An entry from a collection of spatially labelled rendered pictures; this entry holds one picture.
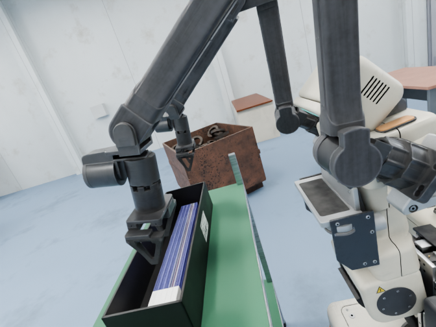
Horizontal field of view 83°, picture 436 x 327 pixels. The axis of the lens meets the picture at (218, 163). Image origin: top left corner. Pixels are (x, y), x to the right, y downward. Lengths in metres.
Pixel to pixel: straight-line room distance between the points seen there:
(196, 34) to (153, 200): 0.29
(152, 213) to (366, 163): 0.37
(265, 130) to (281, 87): 4.27
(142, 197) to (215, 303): 0.33
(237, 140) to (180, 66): 2.42
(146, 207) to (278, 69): 0.56
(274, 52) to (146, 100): 0.48
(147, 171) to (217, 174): 2.34
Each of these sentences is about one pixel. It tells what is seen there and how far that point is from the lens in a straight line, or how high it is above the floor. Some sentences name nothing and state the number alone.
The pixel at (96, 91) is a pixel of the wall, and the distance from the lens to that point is 8.11.
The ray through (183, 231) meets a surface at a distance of 0.87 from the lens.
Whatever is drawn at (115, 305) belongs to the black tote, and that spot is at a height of 1.05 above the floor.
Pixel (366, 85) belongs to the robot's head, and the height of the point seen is 1.32.
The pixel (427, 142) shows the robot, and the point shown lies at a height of 1.22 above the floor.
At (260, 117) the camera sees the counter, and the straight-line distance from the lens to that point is 5.03.
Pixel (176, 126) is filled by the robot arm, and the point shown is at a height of 1.31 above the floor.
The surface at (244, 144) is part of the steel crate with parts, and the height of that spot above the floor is 0.66.
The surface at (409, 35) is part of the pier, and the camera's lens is 8.64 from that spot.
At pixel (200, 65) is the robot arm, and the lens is 0.83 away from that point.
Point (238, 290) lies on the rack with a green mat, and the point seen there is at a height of 0.95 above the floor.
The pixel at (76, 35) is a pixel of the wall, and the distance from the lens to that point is 8.30.
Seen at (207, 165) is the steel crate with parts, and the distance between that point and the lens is 2.71.
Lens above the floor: 1.43
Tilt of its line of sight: 18 degrees down
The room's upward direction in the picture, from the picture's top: 18 degrees counter-clockwise
